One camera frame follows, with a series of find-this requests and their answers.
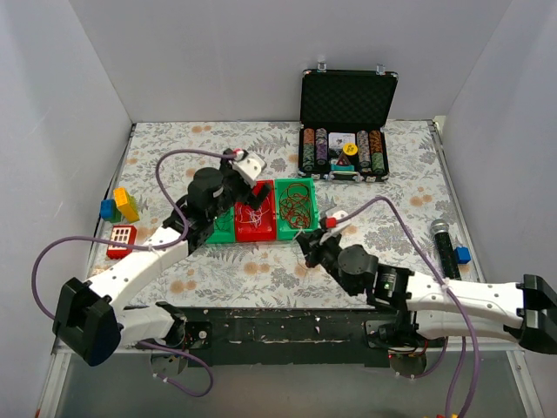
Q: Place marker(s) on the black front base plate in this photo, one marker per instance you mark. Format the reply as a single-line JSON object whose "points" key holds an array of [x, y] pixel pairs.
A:
{"points": [[276, 336]]}

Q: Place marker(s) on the stacked toy bricks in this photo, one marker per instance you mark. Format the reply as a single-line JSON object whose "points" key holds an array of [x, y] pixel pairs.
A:
{"points": [[122, 207]]}

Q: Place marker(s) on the black microphone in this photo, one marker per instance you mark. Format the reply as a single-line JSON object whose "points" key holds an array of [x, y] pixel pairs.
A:
{"points": [[439, 230]]}

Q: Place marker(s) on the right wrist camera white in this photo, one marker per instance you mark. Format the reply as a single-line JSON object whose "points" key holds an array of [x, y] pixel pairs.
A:
{"points": [[334, 222]]}

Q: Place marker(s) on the blue toy brick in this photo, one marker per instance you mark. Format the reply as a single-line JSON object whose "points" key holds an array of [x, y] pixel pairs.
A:
{"points": [[462, 255]]}

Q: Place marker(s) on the red bin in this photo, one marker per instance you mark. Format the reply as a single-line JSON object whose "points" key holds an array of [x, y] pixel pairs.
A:
{"points": [[260, 225]]}

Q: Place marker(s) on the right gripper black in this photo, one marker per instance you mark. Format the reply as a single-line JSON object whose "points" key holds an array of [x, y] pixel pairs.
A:
{"points": [[319, 248]]}

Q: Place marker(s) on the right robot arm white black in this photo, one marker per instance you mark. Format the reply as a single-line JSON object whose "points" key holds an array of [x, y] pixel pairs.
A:
{"points": [[523, 312]]}

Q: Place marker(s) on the red white toy block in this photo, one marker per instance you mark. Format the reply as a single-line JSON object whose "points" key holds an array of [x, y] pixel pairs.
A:
{"points": [[124, 236]]}

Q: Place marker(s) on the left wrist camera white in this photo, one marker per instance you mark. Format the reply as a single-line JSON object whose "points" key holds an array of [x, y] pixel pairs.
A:
{"points": [[248, 165]]}

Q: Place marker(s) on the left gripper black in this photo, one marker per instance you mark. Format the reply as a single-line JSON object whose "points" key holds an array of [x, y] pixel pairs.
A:
{"points": [[245, 192]]}

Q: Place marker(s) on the black poker chip case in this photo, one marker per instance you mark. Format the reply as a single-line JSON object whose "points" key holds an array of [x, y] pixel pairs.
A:
{"points": [[343, 116]]}

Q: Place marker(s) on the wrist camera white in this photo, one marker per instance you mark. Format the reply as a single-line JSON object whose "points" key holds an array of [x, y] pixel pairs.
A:
{"points": [[248, 165], [334, 222]]}

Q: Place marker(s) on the left green bin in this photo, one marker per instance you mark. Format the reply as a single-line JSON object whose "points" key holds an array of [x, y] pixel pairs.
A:
{"points": [[224, 232]]}

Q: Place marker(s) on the green bin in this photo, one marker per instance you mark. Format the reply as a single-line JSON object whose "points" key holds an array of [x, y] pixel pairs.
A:
{"points": [[224, 232], [296, 207]]}

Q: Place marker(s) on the right green bin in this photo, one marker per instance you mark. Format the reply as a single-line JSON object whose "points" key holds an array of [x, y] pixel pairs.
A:
{"points": [[296, 207]]}

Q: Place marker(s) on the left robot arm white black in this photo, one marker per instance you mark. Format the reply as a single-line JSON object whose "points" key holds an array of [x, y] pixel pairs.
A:
{"points": [[95, 317]]}

